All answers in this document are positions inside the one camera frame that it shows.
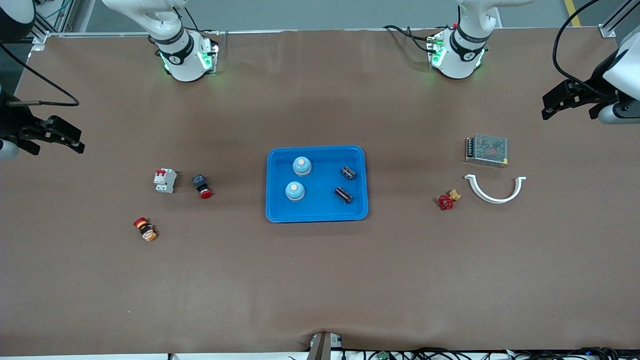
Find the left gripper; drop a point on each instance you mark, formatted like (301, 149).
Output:
(596, 83)

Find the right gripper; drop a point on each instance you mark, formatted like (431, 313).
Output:
(10, 121)

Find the small black capacitor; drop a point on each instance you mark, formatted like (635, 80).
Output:
(348, 173)

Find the blue service bell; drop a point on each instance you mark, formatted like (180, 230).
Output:
(302, 166)
(295, 191)

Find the large black capacitor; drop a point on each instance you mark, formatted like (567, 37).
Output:
(343, 195)

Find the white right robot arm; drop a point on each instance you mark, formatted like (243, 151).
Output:
(175, 50)

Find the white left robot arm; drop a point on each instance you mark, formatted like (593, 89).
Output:
(457, 50)

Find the metal mesh power supply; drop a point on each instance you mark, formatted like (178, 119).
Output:
(487, 149)

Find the white circuit breaker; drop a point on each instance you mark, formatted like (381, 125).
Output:
(165, 181)

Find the red yellow emergency stop button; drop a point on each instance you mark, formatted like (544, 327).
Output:
(145, 229)

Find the blue plastic tray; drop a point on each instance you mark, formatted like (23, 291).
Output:
(320, 210)

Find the large table cover mat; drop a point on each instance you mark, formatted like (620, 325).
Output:
(320, 280)

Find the aluminium frame profile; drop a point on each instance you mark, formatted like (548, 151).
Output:
(616, 17)
(42, 31)

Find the white curved plastic bracket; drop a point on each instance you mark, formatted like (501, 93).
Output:
(496, 200)

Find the red push button switch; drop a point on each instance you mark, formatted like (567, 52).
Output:
(201, 185)

